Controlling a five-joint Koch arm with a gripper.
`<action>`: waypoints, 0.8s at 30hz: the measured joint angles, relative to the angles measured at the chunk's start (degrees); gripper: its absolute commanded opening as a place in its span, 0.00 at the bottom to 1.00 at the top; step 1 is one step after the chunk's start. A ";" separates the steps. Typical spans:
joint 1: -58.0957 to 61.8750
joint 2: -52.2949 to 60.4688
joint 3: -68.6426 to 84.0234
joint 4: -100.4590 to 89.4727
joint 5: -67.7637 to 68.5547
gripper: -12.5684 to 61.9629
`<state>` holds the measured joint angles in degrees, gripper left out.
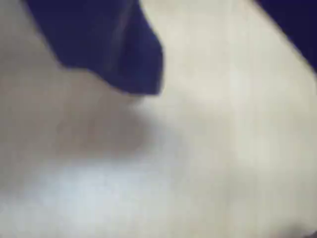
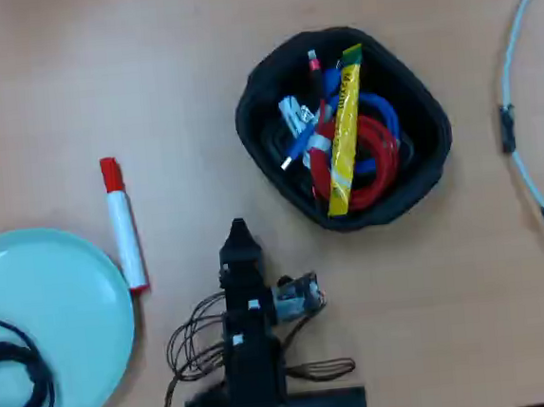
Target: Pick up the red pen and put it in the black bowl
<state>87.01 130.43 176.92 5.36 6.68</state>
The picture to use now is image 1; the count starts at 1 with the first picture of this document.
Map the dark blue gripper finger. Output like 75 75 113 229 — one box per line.
255 0 317 75
23 0 164 96

